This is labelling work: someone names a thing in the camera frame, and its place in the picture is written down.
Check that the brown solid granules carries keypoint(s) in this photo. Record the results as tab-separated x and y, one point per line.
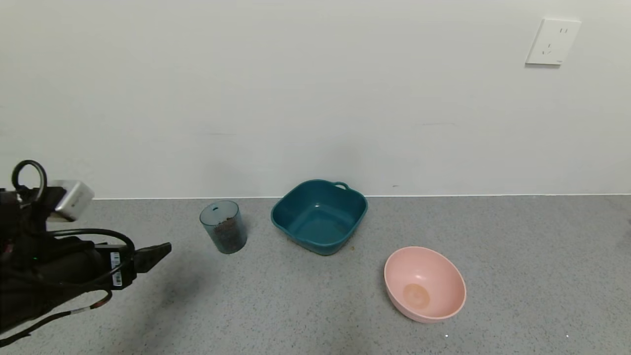
229	234

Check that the clear blue-grey plastic cup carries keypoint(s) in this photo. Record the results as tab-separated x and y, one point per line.
224	231

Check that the teal square plastic basin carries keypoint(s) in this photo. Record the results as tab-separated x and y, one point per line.
318	219

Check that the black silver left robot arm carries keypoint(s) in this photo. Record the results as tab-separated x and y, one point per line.
29	276

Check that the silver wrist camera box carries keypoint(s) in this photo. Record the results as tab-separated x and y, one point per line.
73	199

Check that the pink round bowl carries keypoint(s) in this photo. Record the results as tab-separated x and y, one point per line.
424	286

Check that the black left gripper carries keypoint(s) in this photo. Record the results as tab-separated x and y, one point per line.
120	268

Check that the white wall socket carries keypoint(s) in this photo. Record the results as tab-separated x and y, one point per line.
553	42

